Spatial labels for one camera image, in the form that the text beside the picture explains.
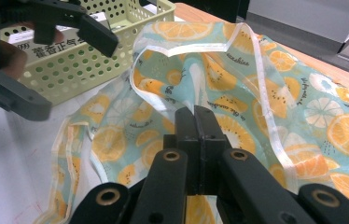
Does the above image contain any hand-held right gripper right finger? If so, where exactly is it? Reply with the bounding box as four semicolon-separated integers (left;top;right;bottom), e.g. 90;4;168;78
194;105;231;196

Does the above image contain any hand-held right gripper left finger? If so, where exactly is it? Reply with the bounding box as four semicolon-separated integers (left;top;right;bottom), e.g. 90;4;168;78
162;106;202;196

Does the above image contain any orange slice print cloth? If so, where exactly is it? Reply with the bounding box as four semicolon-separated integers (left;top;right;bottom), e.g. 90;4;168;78
34;21;349;224

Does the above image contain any white printed box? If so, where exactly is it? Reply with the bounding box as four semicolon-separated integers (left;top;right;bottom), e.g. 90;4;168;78
7;11;113;64

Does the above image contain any pale yellow perforated plastic basket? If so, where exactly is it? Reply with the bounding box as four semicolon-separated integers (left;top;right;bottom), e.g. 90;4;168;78
0;0;176;106

